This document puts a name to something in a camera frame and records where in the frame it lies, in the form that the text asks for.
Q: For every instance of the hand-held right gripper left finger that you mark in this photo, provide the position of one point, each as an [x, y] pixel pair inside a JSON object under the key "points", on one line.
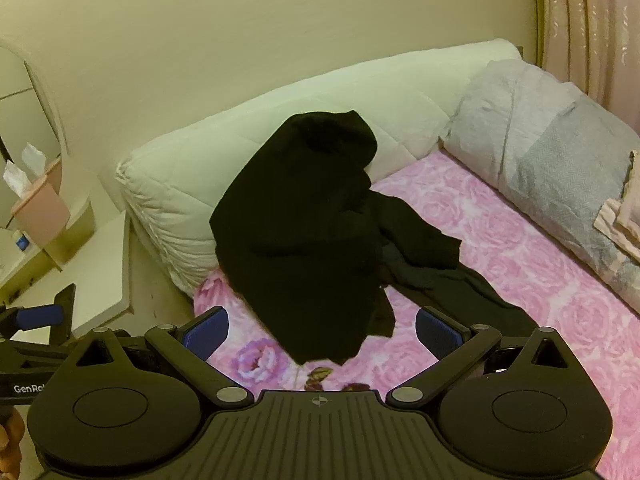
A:
{"points": [[207, 332]]}

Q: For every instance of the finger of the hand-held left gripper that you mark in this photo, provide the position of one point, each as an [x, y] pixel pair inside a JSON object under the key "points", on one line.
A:
{"points": [[40, 316]]}

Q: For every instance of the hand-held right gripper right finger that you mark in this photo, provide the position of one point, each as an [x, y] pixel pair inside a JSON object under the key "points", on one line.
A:
{"points": [[439, 335]]}

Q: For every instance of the black garment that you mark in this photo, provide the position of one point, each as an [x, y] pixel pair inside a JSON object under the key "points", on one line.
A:
{"points": [[300, 235]]}

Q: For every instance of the person's left hand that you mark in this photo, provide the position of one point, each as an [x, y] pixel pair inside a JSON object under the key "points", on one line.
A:
{"points": [[9, 445]]}

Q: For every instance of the white dressing table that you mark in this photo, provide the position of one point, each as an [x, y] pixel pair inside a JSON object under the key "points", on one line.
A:
{"points": [[95, 270]]}

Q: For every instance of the small blue card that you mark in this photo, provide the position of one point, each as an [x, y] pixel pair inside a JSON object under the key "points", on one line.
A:
{"points": [[21, 241]]}

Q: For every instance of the pink floral bed sheet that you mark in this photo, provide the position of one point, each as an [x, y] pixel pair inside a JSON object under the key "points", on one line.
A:
{"points": [[500, 270]]}

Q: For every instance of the pink tissue box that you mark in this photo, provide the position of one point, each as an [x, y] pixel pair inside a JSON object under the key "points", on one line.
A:
{"points": [[40, 220]]}

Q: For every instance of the white tissue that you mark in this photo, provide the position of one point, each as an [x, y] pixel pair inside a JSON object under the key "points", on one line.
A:
{"points": [[16, 180]]}

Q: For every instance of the white quilted duvet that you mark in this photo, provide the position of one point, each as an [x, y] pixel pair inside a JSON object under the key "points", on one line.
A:
{"points": [[200, 175]]}

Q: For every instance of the oval white-framed mirror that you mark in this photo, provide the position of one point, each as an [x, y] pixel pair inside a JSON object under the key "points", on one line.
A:
{"points": [[25, 110]]}

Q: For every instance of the grey rolled duvet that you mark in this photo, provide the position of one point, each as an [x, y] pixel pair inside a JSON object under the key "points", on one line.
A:
{"points": [[540, 150]]}

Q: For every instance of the pale pink folded cloth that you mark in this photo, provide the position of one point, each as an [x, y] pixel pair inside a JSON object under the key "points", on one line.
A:
{"points": [[625, 210]]}

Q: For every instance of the pink curtain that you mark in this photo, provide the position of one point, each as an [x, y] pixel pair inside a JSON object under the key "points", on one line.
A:
{"points": [[590, 35]]}

